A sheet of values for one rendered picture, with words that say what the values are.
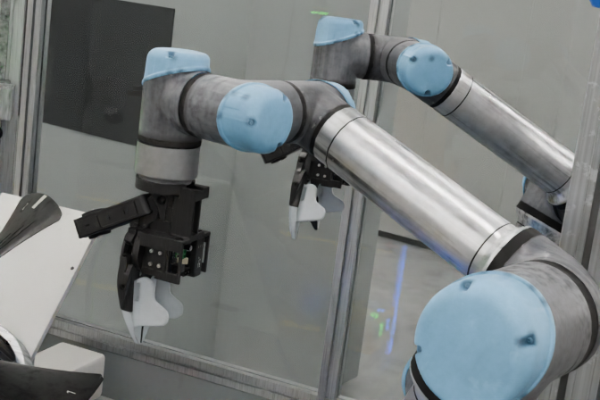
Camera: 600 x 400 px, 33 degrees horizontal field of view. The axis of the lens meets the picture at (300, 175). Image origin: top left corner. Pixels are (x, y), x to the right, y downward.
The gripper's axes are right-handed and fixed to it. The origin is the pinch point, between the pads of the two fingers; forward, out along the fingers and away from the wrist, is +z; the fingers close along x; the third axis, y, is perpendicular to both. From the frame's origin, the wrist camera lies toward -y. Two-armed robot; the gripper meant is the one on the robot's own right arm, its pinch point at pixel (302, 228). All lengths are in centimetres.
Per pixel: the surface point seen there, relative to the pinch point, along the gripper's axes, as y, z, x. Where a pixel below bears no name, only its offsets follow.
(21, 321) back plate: -57, 31, 2
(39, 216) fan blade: -45.2, 5.6, -10.7
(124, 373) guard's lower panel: -59, 57, 45
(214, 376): -35, 50, 45
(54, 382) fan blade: -32.0, 29.7, -20.9
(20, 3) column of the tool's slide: -87, -28, 33
